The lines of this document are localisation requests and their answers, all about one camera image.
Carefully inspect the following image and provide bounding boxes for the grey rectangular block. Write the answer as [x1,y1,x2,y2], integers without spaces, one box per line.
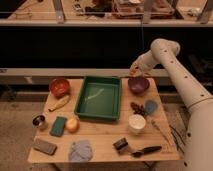
[33,138,57,155]

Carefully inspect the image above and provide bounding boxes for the black handled spatula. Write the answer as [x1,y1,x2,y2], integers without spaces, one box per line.
[131,146,162,158]

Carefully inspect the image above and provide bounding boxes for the red bowl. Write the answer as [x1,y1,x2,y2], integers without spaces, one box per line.
[49,78,70,98]

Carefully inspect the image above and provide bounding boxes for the dark red grapes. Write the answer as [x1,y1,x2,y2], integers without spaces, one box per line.
[130,102,145,116]

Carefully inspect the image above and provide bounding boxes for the wooden table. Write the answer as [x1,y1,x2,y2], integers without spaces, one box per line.
[28,78,179,163]

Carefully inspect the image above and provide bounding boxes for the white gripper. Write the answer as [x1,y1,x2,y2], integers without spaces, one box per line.
[130,60,148,75]

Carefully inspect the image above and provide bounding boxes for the yellow red apple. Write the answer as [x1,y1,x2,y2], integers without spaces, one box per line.
[65,118,79,133]

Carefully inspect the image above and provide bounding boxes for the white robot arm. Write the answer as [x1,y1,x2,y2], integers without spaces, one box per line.
[130,38,213,171]

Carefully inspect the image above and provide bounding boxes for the metal fork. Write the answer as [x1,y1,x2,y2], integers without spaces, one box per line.
[151,120,173,146]

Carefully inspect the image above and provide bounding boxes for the yellow banana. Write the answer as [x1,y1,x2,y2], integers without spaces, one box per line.
[48,95,70,112]

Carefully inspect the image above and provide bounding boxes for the green sponge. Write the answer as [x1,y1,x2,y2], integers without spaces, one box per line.
[50,117,67,137]

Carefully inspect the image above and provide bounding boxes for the purple bowl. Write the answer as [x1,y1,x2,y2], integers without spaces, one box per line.
[128,76,150,94]

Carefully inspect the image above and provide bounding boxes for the white cup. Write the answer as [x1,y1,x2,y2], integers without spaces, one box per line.
[128,114,146,135]

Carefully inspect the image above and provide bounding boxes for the green plastic tray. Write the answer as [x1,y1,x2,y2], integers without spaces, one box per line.
[74,76,122,121]

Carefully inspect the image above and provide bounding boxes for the small black brush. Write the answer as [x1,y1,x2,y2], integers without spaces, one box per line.
[113,138,130,154]

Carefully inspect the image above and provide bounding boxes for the small metal cup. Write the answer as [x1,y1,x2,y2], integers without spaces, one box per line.
[32,115,47,130]

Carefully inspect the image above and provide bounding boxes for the grey blue cloth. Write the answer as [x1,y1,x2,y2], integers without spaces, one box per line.
[68,140,93,162]

